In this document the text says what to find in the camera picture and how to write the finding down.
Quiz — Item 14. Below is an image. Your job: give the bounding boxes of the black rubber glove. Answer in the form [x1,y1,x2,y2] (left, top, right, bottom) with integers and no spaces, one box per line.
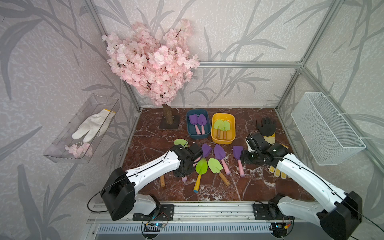
[256,117,277,145]

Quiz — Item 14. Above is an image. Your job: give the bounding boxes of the dark teal storage box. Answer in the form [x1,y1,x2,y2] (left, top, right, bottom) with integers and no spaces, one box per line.
[187,109,211,140]

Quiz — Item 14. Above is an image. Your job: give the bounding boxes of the left circuit board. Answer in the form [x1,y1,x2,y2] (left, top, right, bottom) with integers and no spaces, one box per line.
[144,223,168,232]

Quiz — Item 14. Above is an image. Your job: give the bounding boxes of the aluminium front rail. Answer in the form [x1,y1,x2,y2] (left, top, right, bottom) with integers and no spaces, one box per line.
[86,201,340,225]

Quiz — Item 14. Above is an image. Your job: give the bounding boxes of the pink blossoms in box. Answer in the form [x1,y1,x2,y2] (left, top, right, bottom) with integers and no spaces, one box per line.
[65,142,93,159]

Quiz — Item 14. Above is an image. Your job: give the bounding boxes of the green shovel yellow handle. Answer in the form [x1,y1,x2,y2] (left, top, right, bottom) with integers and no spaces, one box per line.
[194,158,208,193]

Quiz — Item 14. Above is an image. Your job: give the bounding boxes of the yellow storage box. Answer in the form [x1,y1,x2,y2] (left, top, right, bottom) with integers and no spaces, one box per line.
[211,113,236,145]

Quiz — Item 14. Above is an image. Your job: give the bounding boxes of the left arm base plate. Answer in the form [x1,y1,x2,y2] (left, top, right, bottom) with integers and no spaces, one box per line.
[133,205,175,222]

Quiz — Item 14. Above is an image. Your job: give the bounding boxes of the purple square shovel pink handle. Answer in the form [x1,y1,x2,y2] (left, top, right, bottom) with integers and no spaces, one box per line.
[193,144,212,167]

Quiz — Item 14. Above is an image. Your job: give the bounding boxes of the white wire mesh basket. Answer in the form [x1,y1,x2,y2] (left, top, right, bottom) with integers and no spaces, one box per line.
[291,92,366,166]

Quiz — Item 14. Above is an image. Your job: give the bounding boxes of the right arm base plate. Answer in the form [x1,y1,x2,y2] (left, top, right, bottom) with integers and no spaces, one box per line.
[253,201,296,221]

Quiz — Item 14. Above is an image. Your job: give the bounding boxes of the circuit board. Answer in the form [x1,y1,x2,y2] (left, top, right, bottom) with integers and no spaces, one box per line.
[144,223,168,232]
[270,223,292,231]

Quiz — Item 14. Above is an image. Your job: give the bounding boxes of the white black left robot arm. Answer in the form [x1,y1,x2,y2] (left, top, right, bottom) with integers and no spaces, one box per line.
[100,143,203,221]

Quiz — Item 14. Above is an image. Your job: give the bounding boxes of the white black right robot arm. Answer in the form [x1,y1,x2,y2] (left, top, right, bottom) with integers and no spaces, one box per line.
[241,133,363,240]

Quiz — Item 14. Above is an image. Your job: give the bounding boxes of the pink artificial blossom tree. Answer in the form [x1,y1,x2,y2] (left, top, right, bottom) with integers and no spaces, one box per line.
[102,19,200,125]

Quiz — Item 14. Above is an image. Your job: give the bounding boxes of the purple pointed shovel pink handle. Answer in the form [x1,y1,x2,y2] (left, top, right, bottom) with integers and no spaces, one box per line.
[214,144,231,175]

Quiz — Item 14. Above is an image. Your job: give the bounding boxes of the white cotton glove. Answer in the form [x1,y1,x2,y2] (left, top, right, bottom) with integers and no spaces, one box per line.
[72,109,116,143]

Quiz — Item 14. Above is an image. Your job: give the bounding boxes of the clear acrylic wall box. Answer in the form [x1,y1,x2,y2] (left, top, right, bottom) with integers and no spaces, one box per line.
[43,94,121,164]

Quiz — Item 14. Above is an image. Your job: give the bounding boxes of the yellow dotted work glove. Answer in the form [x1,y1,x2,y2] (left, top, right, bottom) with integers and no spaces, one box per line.
[269,145,289,180]

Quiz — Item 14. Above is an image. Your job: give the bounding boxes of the right circuit board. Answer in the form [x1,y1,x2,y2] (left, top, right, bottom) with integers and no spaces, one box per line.
[270,223,292,231]

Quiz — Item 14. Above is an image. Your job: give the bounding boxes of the green shovel wooden handle front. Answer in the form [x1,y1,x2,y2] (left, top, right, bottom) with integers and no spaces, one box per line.
[214,119,224,139]

